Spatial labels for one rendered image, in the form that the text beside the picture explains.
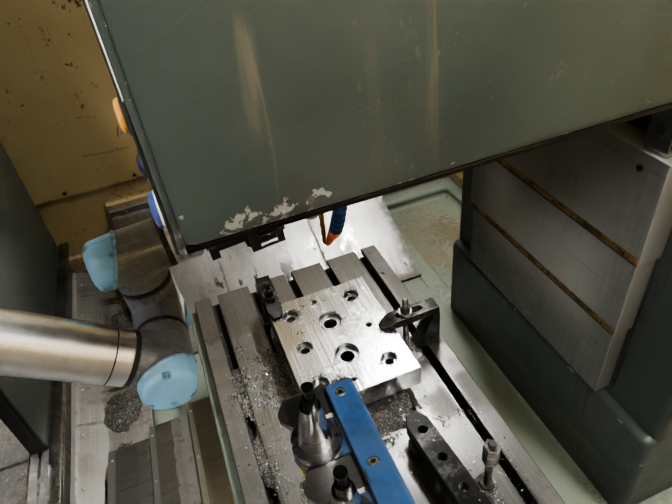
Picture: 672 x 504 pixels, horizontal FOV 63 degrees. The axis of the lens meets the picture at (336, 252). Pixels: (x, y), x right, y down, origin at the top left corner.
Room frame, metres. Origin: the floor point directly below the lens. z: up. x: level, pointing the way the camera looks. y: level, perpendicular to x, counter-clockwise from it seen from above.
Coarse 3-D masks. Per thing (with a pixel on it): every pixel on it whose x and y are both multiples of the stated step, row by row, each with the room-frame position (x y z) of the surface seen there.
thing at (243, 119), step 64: (128, 0) 0.34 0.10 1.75; (192, 0) 0.35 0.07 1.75; (256, 0) 0.37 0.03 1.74; (320, 0) 0.38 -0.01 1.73; (384, 0) 0.39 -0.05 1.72; (448, 0) 0.40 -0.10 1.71; (512, 0) 0.42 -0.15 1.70; (576, 0) 0.44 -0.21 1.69; (640, 0) 0.45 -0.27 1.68; (128, 64) 0.34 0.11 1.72; (192, 64) 0.35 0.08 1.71; (256, 64) 0.36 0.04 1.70; (320, 64) 0.38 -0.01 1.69; (384, 64) 0.39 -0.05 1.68; (448, 64) 0.40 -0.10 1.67; (512, 64) 0.42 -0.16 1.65; (576, 64) 0.44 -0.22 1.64; (640, 64) 0.46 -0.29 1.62; (192, 128) 0.35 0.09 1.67; (256, 128) 0.36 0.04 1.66; (320, 128) 0.37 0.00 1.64; (384, 128) 0.39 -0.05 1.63; (448, 128) 0.40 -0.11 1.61; (512, 128) 0.42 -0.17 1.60; (576, 128) 0.44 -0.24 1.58; (192, 192) 0.35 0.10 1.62; (256, 192) 0.36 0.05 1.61; (320, 192) 0.37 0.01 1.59; (384, 192) 0.39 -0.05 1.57
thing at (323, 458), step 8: (296, 432) 0.40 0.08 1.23; (336, 432) 0.40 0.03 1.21; (296, 440) 0.39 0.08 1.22; (336, 440) 0.38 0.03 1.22; (296, 448) 0.39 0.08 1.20; (336, 448) 0.37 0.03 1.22; (296, 456) 0.36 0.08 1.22; (304, 456) 0.36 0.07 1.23; (312, 456) 0.36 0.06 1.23; (320, 456) 0.36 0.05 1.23; (328, 456) 0.36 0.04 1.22; (336, 456) 0.37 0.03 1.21; (304, 464) 0.36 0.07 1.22; (312, 464) 0.35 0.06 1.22; (320, 464) 0.35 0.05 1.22
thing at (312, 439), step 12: (300, 408) 0.38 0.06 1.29; (300, 420) 0.38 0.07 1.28; (312, 420) 0.37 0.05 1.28; (324, 420) 0.38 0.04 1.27; (300, 432) 0.37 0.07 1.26; (312, 432) 0.37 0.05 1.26; (324, 432) 0.37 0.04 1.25; (300, 444) 0.37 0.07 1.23; (312, 444) 0.36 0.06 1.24; (324, 444) 0.37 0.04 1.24
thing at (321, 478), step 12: (348, 456) 0.36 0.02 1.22; (312, 468) 0.35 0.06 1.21; (324, 468) 0.35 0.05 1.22; (348, 468) 0.34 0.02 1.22; (312, 480) 0.33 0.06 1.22; (324, 480) 0.33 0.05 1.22; (360, 480) 0.33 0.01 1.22; (312, 492) 0.32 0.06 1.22; (324, 492) 0.32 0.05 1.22; (360, 492) 0.31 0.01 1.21
